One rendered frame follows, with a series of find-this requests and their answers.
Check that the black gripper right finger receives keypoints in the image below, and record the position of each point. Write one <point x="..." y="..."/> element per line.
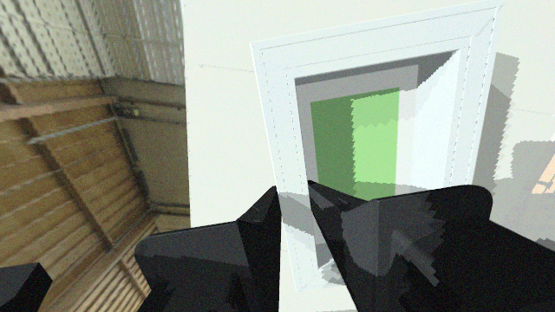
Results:
<point x="359" y="232"/>

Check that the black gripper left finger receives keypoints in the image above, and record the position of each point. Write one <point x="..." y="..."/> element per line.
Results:
<point x="249" y="246"/>

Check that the grey flat board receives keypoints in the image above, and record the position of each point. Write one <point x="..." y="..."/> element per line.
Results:
<point x="229" y="160"/>

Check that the grey rectangular picture frame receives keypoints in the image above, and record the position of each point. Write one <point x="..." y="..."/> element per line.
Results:
<point x="375" y="109"/>

